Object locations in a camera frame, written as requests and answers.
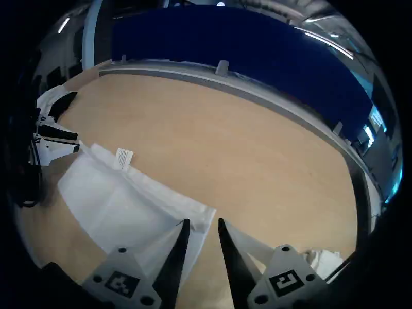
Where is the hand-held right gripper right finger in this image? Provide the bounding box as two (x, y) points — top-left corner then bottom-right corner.
(217, 218), (326, 309)

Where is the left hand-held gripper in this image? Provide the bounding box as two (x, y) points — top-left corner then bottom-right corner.
(6, 85), (81, 208)

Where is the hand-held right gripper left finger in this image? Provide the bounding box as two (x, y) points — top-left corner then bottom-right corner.
(81, 218), (191, 309)

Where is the white towel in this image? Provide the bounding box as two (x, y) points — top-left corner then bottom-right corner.
(57, 140), (217, 278)

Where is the heap of white towels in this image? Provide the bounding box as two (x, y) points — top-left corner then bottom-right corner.
(302, 248), (344, 280)

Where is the blue desk screen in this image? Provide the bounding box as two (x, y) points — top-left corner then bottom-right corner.
(97, 5), (387, 232)

